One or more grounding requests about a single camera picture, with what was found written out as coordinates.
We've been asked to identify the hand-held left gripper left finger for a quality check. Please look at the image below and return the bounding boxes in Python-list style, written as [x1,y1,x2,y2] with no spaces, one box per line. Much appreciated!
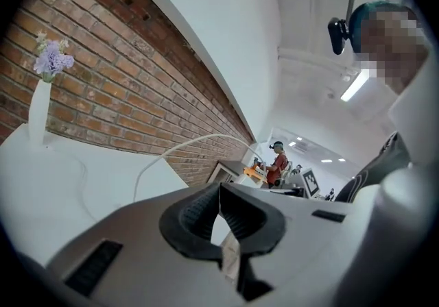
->
[44,182,241,307]

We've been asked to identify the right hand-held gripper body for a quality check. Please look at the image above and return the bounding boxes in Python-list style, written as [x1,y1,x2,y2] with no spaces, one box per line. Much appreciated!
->
[274,168,322,199]

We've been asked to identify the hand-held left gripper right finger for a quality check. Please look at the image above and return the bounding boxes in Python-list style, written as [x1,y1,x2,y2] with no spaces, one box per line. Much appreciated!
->
[219,182,379,307]

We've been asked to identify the white cable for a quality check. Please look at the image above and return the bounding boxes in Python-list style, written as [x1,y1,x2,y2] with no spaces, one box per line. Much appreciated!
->
[132,133,267,280]

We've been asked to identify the orange cloth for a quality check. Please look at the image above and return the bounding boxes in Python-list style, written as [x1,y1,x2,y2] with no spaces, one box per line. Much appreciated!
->
[243,166,269,179]

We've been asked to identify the person's black printed shirt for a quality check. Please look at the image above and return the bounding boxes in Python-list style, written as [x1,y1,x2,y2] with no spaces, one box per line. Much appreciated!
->
[334,132,413,204]

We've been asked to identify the dark table white legs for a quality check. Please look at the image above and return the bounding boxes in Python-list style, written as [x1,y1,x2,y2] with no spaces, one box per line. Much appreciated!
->
[205,159,269,187]

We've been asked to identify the ceiling light bar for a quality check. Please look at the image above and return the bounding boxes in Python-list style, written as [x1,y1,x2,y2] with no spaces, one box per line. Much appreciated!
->
[340,70,370,102]

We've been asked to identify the person's face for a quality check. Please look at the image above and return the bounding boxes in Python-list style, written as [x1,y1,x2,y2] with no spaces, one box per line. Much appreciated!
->
[347,1,430,95]

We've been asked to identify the white vase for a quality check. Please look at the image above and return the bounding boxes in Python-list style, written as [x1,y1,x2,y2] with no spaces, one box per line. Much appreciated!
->
[27,79,53,146]

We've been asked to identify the purple artificial flowers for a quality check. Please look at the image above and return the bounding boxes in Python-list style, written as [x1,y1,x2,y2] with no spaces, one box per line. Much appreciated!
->
[32,30,75,84]

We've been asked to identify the black head camera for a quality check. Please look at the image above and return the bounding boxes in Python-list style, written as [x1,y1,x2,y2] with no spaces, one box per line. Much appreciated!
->
[327,0,358,56]

